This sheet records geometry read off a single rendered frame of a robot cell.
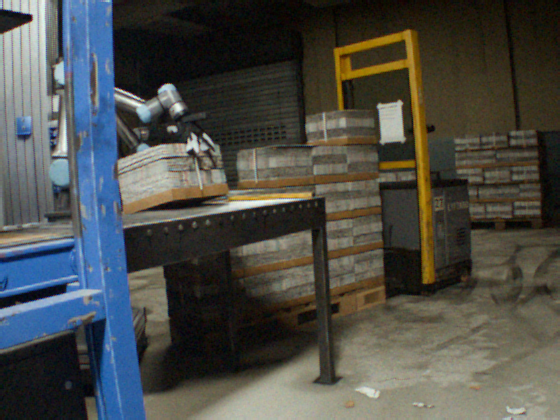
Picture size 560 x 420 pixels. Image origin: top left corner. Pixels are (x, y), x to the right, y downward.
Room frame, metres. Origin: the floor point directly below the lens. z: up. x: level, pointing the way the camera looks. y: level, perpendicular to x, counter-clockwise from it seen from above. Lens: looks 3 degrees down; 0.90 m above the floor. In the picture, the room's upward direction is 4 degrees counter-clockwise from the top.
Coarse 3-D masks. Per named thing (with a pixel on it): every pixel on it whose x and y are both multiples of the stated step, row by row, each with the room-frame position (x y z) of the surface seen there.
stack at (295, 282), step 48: (240, 192) 3.14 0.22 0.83; (288, 192) 3.36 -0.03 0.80; (336, 192) 3.61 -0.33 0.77; (288, 240) 3.33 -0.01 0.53; (336, 240) 3.59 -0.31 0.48; (192, 288) 3.00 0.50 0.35; (240, 288) 3.11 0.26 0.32; (288, 288) 3.33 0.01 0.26; (192, 336) 3.04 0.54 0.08; (240, 336) 3.24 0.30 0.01
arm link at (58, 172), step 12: (60, 72) 2.30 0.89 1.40; (60, 84) 2.30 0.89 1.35; (60, 96) 2.33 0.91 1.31; (60, 108) 2.33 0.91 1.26; (60, 120) 2.33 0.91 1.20; (60, 132) 2.32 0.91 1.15; (60, 144) 2.32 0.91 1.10; (60, 156) 2.31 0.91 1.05; (60, 168) 2.30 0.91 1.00; (60, 180) 2.30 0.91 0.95
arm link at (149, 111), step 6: (156, 96) 2.43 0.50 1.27; (150, 102) 2.41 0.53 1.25; (156, 102) 2.40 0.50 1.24; (138, 108) 2.40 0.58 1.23; (144, 108) 2.40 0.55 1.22; (150, 108) 2.40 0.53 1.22; (156, 108) 2.40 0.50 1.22; (162, 108) 2.41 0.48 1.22; (138, 114) 2.40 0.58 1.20; (144, 114) 2.39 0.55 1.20; (150, 114) 2.40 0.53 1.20; (156, 114) 2.42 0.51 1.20; (144, 120) 2.41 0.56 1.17; (150, 120) 2.42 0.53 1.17
